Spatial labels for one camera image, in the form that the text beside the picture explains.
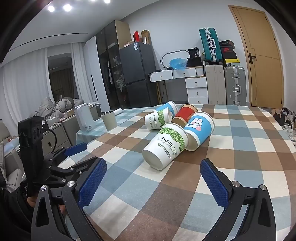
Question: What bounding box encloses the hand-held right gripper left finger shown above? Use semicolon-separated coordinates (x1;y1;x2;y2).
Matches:
31;158;107;241

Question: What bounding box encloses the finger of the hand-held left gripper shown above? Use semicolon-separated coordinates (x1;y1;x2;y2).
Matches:
50;157;100;179
50;143;88;165

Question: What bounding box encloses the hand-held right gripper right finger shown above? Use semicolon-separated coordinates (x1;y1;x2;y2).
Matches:
199;159;277;241

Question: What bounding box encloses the white leaf print paper cup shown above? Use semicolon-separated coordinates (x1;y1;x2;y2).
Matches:
142;123;189;171
144;107;173;131

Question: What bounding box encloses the person's left forearm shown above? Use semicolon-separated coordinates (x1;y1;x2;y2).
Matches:
0;171;35;234

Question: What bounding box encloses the blue bunny print paper cup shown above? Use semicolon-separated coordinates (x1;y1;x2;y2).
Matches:
184;112;215;151
155;101;178;116

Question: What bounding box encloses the red paper cup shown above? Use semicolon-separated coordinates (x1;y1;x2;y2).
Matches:
171;104;199;128

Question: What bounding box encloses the grey side cabinet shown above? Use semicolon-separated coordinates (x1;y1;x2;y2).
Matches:
41;111;80;158

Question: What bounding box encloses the beige sofa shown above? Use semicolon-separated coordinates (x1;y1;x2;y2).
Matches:
0;120;26;193

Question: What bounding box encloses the white water dispenser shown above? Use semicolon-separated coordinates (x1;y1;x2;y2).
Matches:
73;103;94;131

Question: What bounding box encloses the checkered tablecloth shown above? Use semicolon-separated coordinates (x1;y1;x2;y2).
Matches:
55;103;296;241

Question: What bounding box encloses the beige tumbler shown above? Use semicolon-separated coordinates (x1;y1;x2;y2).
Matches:
100;111;117;131

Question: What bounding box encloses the grey padded jacket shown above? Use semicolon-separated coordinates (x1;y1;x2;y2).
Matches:
36;97;84;120

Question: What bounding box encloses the white sheer curtain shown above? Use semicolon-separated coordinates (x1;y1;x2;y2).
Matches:
70;41;93;105
0;47;55;132

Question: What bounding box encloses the white wardrobe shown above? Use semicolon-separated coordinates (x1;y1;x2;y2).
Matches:
84;36;110;112

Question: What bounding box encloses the dark glass wardrobe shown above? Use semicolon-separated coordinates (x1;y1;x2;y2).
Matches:
96;20;132;111

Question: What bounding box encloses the white drawer cabinet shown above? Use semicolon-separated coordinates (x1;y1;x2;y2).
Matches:
185;77;209;105

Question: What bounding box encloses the black white printed cloth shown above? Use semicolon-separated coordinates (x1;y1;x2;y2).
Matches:
272;106;296;145

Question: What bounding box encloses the dark grey refrigerator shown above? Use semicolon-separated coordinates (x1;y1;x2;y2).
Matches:
119;42;160;110

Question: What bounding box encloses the beige suitcase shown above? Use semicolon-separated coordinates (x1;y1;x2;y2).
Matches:
205;64;226;105

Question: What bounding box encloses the silver suitcase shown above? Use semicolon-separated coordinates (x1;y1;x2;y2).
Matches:
224;66;247;106

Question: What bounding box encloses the white drawer desk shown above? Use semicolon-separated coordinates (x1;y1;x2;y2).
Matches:
148;67;205;83

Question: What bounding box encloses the yellow black shoe box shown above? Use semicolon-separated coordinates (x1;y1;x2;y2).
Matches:
225;58;241;67

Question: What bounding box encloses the blue plastic bag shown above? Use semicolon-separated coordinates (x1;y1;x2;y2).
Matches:
169;57;188;70

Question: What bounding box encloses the wooden door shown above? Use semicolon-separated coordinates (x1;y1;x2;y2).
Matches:
228;5;285;109

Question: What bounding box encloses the black bag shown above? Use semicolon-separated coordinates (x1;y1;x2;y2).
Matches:
187;47;204;67

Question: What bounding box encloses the open cardboard box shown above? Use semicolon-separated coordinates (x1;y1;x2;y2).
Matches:
140;29;152;44

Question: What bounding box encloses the teal suitcase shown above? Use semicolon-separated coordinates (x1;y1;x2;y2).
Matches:
199;28;224;65

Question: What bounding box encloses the black cable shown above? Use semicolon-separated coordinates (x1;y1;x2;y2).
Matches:
42;129;58;154

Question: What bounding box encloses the oval ring mirror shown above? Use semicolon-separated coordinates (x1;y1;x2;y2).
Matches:
161;50;189;70

